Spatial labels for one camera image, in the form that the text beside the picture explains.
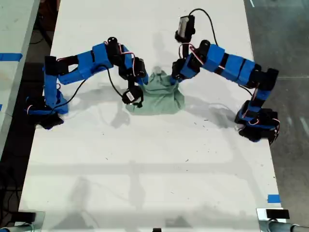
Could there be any pale green T-shirt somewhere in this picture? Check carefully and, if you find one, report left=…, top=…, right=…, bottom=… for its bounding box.
left=125, top=69, right=186, bottom=116

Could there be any long blue tape strip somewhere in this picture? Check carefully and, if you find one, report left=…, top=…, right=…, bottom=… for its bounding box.
left=0, top=53, right=23, bottom=62

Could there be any pale side table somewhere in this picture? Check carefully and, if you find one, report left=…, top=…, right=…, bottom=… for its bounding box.
left=0, top=0, right=41, bottom=158

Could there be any grey metal tube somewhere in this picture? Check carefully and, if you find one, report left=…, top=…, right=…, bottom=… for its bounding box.
left=268, top=220, right=309, bottom=232
left=0, top=223, right=35, bottom=232

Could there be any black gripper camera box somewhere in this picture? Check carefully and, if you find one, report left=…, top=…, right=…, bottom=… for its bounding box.
left=121, top=85, right=145, bottom=109
left=174, top=14, right=197, bottom=44

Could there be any black camera cable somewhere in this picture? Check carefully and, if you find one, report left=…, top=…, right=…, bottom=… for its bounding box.
left=61, top=69, right=125, bottom=107
left=189, top=8, right=253, bottom=98

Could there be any black floor cable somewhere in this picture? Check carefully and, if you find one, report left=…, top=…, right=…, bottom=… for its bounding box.
left=29, top=23, right=51, bottom=45

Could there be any metal bracket with black box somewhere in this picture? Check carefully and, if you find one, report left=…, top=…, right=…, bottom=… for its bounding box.
left=256, top=207, right=291, bottom=232

